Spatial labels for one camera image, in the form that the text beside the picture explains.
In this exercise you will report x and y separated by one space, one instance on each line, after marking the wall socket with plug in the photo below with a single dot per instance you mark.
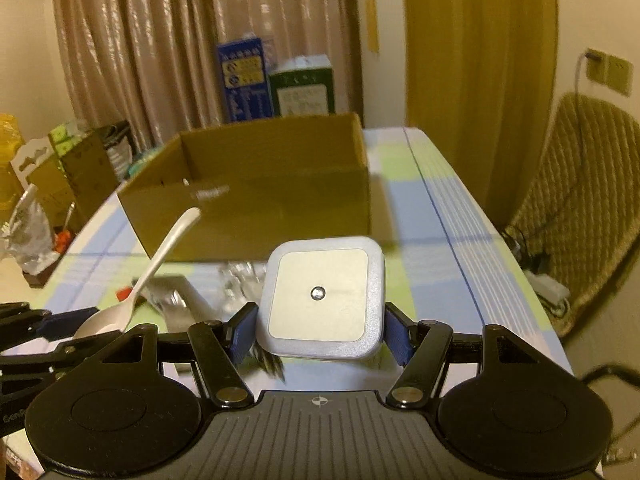
596 62

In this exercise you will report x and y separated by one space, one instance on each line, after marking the white power strip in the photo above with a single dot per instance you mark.
549 287

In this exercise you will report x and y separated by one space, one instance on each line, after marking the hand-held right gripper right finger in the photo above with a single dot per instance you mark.
397 336

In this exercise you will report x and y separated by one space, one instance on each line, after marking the blue milk carton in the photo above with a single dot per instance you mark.
245 80

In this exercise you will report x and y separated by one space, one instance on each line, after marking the yellow wooden door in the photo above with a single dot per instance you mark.
475 75

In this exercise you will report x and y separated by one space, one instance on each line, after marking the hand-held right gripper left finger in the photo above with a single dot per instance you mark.
245 335

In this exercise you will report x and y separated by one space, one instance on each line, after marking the green and white carton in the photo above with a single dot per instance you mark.
302 87

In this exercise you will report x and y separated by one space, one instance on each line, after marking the silver foil pouch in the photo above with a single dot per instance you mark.
175 301

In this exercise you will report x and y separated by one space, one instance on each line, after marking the checked cloth desktop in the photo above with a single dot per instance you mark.
450 270

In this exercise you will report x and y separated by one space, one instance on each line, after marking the yellow plastic bag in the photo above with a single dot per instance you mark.
10 160

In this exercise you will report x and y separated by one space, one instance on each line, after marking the beige wall socket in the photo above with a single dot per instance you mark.
620 74

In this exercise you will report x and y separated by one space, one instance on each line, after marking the clear plastic bag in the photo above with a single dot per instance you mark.
27 232

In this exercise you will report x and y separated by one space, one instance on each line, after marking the green patterned box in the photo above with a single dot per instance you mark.
67 135

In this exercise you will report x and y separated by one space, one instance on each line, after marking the yellow paper strip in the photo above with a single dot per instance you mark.
370 25

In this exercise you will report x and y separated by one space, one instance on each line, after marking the clear plastic wrapper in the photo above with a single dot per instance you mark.
240 280

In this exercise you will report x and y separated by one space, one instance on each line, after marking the small red object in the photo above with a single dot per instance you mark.
123 291

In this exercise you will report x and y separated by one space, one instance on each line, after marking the quilted beige chair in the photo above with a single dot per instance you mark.
585 200

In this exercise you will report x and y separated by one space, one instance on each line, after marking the green tea packet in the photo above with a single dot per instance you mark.
142 164

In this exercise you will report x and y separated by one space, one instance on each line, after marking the white square night light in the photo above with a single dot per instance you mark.
317 295

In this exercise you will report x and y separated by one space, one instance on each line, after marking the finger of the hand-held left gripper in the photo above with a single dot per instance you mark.
45 360
62 324

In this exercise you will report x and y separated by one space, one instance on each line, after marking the brown cardboard box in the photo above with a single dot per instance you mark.
300 200

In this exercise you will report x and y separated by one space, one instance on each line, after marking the beige curtain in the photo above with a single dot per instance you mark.
175 45

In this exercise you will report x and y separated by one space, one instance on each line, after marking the white cardboard hanger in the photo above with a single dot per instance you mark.
31 160

